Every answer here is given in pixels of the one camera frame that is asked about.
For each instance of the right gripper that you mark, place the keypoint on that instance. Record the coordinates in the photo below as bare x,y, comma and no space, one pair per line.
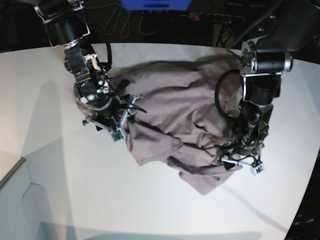
112,117

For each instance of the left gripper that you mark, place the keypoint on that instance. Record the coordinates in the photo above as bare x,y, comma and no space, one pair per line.
241,153

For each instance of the mauve t-shirt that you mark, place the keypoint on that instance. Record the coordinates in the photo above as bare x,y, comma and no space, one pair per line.
178,123

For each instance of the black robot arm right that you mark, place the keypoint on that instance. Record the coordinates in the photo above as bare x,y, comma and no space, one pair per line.
66,26

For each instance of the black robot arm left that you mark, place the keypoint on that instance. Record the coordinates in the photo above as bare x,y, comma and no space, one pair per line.
268,45

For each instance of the blue box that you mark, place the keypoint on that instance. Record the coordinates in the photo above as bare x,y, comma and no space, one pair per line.
155,5

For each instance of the black power strip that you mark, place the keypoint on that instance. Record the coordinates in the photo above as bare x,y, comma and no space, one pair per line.
216,18

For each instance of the grey adjacent table edge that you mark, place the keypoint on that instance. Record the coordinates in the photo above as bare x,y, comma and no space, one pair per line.
8,175

